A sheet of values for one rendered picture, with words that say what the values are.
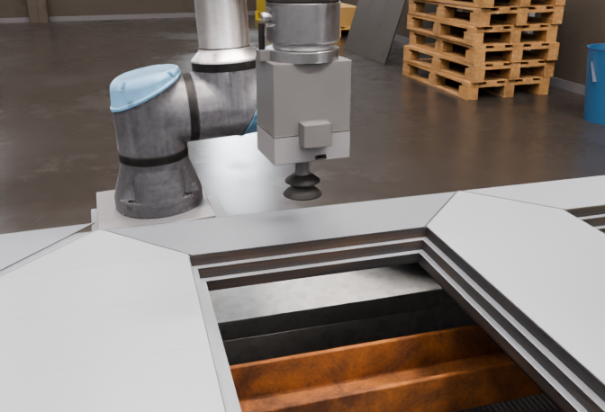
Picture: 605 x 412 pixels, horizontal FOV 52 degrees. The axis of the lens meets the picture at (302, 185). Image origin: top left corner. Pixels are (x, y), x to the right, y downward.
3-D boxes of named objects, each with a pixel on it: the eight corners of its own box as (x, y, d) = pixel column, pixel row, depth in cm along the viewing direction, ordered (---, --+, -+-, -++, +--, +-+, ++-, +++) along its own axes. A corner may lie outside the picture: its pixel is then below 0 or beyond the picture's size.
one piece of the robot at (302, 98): (275, 30, 56) (277, 198, 62) (365, 26, 59) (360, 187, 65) (247, 19, 65) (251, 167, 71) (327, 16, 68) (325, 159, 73)
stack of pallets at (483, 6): (556, 94, 526) (573, -14, 495) (470, 102, 501) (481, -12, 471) (474, 69, 636) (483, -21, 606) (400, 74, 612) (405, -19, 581)
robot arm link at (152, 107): (114, 142, 110) (103, 66, 105) (190, 132, 114) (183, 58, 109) (119, 163, 99) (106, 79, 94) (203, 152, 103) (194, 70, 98)
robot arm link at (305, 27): (352, 3, 60) (272, 4, 58) (351, 50, 62) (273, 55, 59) (323, -3, 67) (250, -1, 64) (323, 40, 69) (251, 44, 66)
